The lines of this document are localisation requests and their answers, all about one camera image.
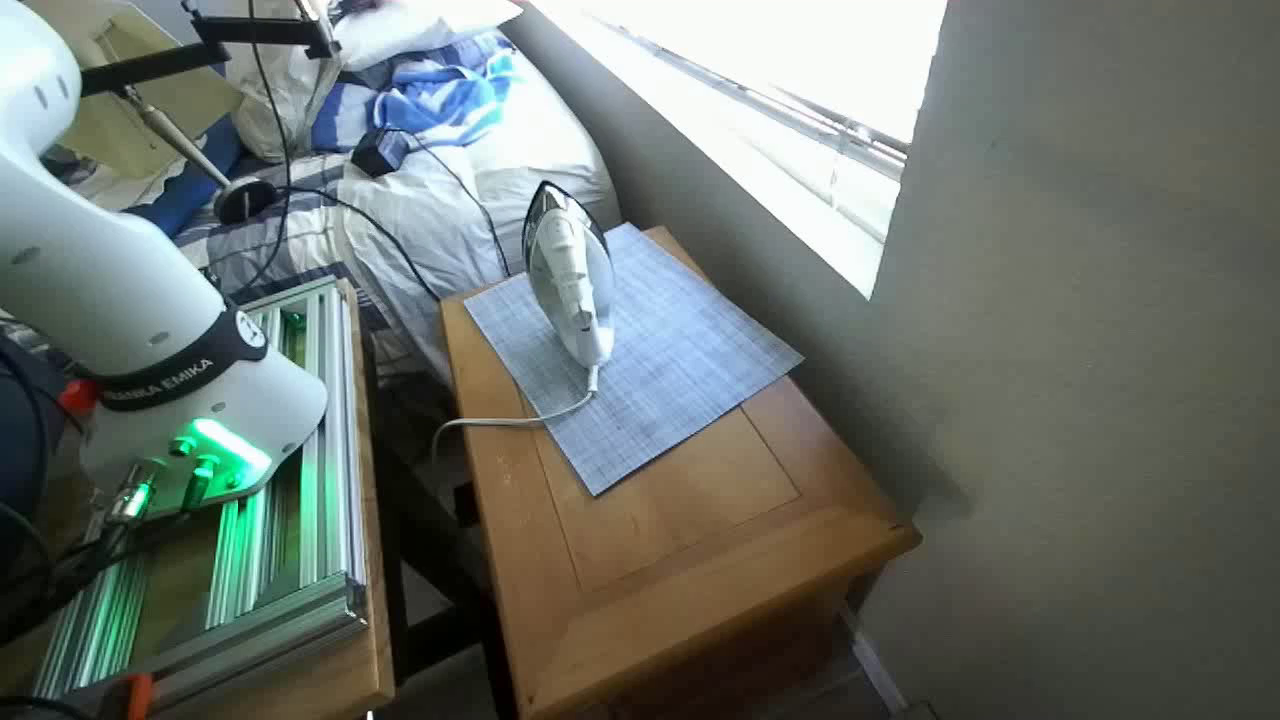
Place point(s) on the white pillow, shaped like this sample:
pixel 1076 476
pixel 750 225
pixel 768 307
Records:
pixel 414 24

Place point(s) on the dark blue fabric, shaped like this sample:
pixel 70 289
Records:
pixel 184 203

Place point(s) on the orange clamp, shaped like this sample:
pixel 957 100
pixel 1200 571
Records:
pixel 136 696

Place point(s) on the red stop button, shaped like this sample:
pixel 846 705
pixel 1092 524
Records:
pixel 78 398

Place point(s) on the black power adapter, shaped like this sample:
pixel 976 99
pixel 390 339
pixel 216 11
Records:
pixel 377 154

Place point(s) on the blue white striped cloth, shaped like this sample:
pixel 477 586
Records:
pixel 442 95

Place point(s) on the grey checkered cloth mat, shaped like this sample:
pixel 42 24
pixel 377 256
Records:
pixel 682 361

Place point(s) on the wooden side table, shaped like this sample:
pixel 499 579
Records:
pixel 664 562

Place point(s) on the black tripod bar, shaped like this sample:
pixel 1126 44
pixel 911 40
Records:
pixel 146 67

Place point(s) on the yellow-green paper sheet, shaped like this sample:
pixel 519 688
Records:
pixel 132 127

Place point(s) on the black round tripod foot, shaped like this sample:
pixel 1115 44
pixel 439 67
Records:
pixel 245 203

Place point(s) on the white pressing iron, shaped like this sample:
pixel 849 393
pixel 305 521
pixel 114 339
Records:
pixel 570 283

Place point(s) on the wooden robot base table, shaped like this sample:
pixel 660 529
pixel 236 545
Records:
pixel 343 682

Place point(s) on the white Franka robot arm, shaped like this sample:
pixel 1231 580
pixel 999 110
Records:
pixel 105 283

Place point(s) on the aluminium extrusion mounting frame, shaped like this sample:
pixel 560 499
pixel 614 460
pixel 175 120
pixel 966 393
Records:
pixel 327 400

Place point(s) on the bright window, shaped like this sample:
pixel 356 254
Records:
pixel 800 81

